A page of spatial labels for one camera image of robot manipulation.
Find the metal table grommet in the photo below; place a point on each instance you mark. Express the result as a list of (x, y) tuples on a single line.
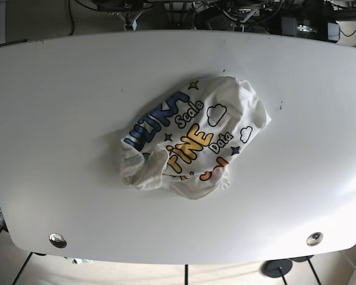
[(57, 240), (314, 239)]

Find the white printed T-shirt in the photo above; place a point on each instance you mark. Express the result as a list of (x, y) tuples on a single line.
[(186, 143)]

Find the right metal table grommet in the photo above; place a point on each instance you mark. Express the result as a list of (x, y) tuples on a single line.
[(314, 239)]

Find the left metal table grommet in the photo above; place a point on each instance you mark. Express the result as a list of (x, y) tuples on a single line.
[(57, 240)]

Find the round black stand base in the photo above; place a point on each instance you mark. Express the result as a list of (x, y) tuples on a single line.
[(277, 268)]

